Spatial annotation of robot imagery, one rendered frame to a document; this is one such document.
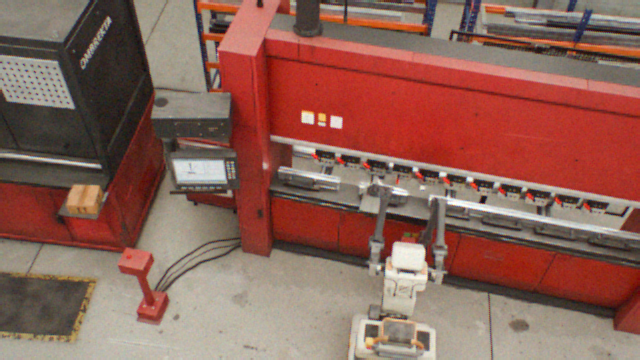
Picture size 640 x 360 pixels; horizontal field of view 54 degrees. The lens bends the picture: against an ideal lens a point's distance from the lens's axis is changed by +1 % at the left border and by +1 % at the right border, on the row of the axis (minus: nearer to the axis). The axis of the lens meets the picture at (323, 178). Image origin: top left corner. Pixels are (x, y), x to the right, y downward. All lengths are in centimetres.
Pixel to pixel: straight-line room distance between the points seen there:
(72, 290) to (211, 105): 237
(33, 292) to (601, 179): 458
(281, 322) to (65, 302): 182
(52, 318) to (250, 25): 299
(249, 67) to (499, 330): 306
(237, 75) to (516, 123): 185
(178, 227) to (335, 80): 246
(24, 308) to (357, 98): 332
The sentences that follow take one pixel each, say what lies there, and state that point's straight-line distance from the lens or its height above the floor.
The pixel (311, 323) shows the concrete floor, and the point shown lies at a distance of 535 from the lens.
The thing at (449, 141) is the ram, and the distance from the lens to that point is 442.
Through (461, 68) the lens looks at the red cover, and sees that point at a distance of 399.
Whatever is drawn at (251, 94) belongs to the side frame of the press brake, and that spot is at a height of 197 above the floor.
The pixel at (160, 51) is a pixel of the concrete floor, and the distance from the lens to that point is 785.
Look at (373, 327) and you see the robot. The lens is 445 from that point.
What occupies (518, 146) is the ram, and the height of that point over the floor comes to 172.
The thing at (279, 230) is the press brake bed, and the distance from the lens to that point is 546.
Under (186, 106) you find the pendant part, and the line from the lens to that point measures 417.
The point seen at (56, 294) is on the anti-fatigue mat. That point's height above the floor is 1.
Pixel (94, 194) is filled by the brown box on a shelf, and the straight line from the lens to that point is 493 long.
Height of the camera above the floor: 476
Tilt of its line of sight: 50 degrees down
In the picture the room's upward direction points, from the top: 3 degrees clockwise
